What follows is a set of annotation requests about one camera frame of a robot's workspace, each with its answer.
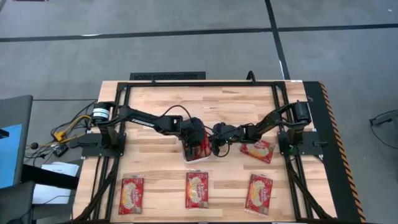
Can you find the small black ball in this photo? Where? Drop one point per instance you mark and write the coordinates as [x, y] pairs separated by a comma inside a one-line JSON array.
[[34, 145]]

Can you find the small white label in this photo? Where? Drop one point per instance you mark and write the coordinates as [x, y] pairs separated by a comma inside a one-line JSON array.
[[296, 81]]

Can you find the black hazard-striped mat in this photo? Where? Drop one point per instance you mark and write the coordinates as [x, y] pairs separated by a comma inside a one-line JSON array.
[[339, 174]]

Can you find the grey monitor with blue screen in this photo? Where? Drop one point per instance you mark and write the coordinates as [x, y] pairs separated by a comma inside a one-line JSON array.
[[15, 109]]

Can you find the white paper sheet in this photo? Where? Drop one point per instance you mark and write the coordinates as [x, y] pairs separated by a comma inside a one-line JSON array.
[[46, 194], [60, 169]]

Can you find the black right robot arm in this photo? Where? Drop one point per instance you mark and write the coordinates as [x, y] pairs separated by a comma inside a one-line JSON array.
[[270, 119]]

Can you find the yellow connector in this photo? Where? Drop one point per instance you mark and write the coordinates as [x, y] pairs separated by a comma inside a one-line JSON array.
[[60, 136]]

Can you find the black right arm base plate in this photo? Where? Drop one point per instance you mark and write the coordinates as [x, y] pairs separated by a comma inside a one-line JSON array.
[[312, 149]]

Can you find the black perforated panel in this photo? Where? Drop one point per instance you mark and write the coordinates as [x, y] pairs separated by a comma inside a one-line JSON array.
[[168, 76]]

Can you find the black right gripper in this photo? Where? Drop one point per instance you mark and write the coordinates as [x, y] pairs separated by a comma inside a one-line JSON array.
[[233, 135]]

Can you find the small black box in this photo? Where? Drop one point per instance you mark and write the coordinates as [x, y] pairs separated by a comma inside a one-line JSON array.
[[60, 151]]

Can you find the white plastic basket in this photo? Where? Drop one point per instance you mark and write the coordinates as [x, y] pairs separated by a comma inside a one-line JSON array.
[[199, 161]]

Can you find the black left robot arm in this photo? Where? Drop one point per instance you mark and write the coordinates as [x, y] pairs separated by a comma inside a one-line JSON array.
[[143, 119]]

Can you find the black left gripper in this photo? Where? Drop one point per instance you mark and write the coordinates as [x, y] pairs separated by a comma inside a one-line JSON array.
[[192, 130]]

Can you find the black desk bar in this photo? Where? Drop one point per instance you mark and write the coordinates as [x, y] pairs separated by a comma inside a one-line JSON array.
[[46, 178]]

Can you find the small black device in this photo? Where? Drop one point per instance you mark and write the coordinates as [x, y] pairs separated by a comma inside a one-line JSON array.
[[3, 133]]

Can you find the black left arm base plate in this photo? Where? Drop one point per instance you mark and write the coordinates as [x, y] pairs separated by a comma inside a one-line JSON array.
[[93, 152]]

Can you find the grey stand foot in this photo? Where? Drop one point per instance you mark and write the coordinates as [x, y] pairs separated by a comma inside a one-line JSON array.
[[385, 119]]

